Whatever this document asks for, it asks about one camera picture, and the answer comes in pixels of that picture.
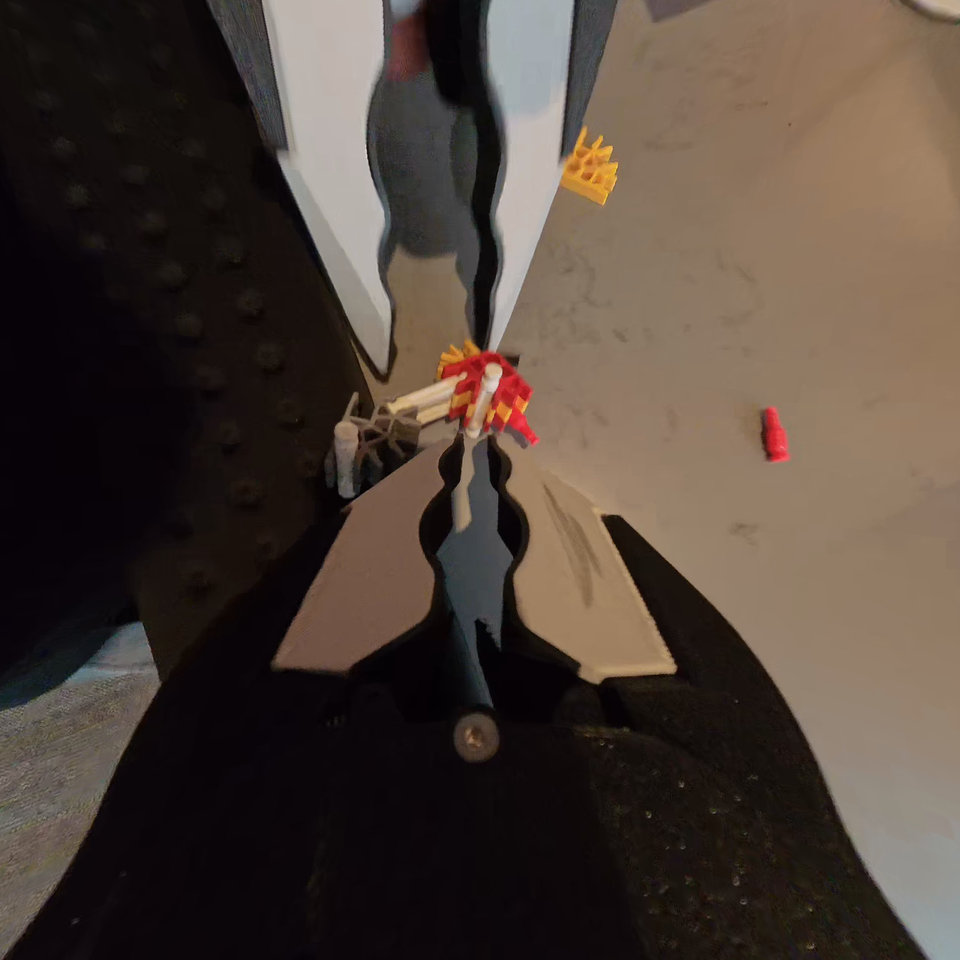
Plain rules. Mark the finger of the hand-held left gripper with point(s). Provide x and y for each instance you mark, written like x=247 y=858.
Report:
x=322 y=150
x=532 y=112

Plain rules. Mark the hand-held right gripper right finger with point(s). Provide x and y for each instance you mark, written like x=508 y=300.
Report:
x=570 y=600

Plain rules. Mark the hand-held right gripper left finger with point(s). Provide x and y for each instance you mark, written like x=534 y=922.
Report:
x=367 y=585

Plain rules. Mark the toy rod and connector assembly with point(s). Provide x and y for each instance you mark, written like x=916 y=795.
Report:
x=487 y=382

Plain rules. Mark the short red toy rod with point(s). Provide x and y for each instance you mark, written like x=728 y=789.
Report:
x=775 y=435

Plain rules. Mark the person's left hand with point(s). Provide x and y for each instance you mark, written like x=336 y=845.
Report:
x=409 y=45

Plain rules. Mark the yellow toy connector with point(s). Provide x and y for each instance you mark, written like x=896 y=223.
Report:
x=589 y=176

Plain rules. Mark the black perforated pad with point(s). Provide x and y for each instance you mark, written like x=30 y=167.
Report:
x=150 y=262

